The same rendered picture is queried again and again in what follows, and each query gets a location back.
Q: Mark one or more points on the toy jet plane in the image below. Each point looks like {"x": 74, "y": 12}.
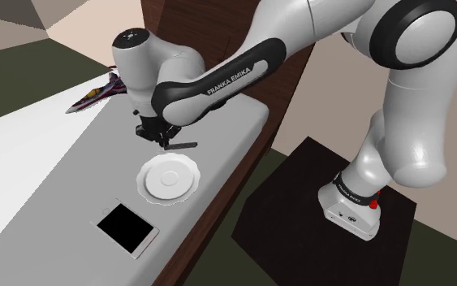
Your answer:
{"x": 95, "y": 95}

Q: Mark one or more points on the white tablet with black screen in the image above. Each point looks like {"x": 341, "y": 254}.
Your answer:
{"x": 126, "y": 228}

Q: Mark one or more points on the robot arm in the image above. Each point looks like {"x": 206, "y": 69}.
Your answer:
{"x": 410, "y": 119}

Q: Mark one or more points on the white plate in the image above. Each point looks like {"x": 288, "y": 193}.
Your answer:
{"x": 168, "y": 178}

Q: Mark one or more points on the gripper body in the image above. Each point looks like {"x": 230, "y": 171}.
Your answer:
{"x": 153, "y": 128}

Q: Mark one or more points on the flat black remote control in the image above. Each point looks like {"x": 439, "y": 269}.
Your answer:
{"x": 180, "y": 145}

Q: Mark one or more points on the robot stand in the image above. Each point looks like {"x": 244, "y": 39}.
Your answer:
{"x": 315, "y": 233}

